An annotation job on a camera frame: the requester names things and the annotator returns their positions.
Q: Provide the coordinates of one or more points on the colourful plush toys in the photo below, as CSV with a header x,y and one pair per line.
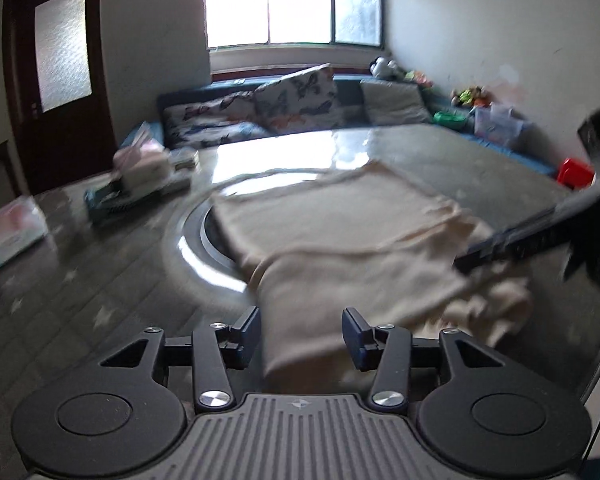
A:
x,y
471,97

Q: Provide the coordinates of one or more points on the tissue box pink white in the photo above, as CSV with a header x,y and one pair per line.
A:
x,y
143,162

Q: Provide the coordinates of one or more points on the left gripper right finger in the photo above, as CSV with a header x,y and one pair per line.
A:
x,y
385,349

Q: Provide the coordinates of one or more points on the clear plastic storage box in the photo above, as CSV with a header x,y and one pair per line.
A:
x,y
498,129

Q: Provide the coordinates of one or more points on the window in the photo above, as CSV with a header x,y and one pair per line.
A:
x,y
240,23

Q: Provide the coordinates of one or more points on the butterfly pillow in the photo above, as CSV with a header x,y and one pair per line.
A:
x,y
225,120
300,102

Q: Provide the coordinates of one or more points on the butterfly pillow left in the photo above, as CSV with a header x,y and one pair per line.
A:
x,y
225,120

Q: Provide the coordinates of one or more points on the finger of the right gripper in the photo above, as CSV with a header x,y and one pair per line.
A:
x,y
553,227

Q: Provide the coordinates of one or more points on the round black induction cooktop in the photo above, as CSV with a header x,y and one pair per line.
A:
x,y
213,242

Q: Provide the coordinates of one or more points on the red plastic stool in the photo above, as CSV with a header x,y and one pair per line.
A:
x,y
575,174

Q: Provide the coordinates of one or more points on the dark wooden door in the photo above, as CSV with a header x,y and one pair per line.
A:
x,y
56,90

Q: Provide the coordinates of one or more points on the grey cushion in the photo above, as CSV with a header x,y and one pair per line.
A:
x,y
392,104

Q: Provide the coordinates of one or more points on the small green packet stack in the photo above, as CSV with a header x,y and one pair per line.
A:
x,y
184,158

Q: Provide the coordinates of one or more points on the soft tissue pack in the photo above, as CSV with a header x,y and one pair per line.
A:
x,y
22,224

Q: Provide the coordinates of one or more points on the blue sofa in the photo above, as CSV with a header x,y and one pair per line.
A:
x,y
351,99

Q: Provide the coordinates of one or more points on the green bowl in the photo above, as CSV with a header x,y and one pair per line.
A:
x,y
450,120

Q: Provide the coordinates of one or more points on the cream sweatshirt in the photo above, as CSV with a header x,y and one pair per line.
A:
x,y
370,239

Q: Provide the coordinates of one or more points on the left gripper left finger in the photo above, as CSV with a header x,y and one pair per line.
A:
x,y
217,348

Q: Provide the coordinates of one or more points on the butterfly pillow right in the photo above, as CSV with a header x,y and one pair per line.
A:
x,y
300,102

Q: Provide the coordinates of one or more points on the panda plush toy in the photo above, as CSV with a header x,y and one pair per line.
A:
x,y
387,69

